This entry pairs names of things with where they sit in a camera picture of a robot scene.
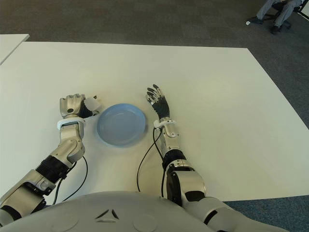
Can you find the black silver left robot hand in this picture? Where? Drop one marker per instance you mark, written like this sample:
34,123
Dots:
72,106

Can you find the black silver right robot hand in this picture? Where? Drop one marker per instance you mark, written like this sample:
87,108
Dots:
161,107

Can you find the white square charger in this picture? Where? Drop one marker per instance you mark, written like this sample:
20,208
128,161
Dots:
93,102

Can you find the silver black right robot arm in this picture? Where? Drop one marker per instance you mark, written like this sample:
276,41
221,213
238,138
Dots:
183,174

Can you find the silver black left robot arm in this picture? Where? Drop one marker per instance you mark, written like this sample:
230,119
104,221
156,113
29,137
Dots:
60,154

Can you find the blue round plate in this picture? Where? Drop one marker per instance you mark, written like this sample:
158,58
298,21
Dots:
122,125

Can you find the white side table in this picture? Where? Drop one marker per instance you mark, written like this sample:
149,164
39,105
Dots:
10,46

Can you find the grey robot torso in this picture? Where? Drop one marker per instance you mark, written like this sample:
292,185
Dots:
108,212

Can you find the black office chair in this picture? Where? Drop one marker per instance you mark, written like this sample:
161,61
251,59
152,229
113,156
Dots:
272,17

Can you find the seated person in grey trousers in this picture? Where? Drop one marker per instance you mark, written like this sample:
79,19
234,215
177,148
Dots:
280,12

